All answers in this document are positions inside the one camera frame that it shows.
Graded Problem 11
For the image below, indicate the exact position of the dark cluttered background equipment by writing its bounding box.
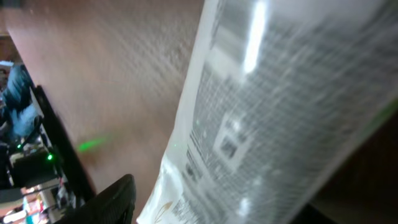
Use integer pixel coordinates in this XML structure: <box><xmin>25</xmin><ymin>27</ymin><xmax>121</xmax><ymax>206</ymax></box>
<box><xmin>1</xmin><ymin>63</ymin><xmax>96</xmax><ymax>223</ymax></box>

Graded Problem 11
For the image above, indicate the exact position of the white tube with tan cap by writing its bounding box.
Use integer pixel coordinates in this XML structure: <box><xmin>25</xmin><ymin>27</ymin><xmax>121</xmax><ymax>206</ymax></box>
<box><xmin>137</xmin><ymin>0</ymin><xmax>397</xmax><ymax>223</ymax></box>

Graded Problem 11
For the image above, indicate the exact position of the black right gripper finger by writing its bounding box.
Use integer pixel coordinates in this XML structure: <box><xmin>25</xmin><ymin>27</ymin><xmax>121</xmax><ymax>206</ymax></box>
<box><xmin>57</xmin><ymin>174</ymin><xmax>136</xmax><ymax>224</ymax></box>

